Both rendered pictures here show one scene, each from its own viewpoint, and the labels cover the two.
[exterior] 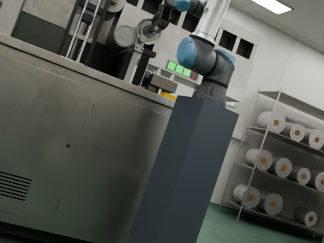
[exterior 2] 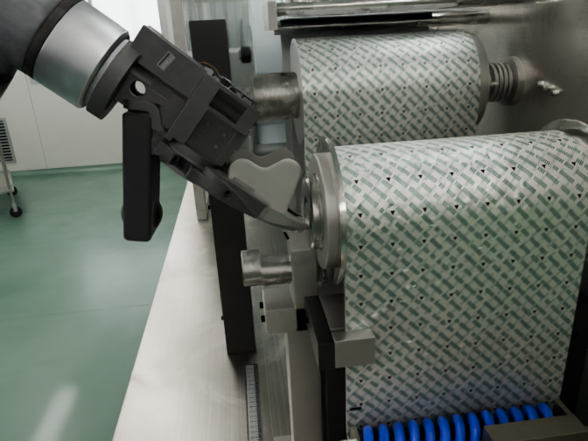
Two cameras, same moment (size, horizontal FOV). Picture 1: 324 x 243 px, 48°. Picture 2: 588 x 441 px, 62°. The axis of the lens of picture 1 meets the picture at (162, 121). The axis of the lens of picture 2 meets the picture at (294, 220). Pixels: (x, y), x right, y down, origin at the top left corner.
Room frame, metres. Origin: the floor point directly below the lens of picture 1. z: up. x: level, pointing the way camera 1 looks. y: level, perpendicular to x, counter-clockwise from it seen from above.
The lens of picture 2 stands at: (2.15, -0.22, 1.42)
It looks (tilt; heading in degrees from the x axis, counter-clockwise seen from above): 21 degrees down; 103
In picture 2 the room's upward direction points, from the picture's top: 3 degrees counter-clockwise
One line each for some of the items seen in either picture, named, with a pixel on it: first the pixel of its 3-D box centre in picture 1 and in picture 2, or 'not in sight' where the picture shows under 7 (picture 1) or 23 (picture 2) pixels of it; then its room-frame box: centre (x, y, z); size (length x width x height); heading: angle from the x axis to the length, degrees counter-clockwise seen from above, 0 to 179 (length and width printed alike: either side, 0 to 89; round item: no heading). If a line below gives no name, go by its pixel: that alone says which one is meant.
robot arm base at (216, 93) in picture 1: (211, 93); not in sight; (1.57, -0.16, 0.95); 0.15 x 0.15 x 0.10
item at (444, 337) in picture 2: (144, 60); (459, 347); (2.21, 0.22, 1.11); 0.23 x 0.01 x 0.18; 19
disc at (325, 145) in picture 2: (148, 31); (328, 210); (2.07, 0.24, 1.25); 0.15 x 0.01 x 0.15; 109
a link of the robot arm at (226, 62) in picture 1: (219, 67); not in sight; (1.56, -0.16, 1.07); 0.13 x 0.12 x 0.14; 119
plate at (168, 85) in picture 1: (154, 84); not in sight; (2.28, 0.12, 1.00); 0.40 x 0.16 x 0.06; 19
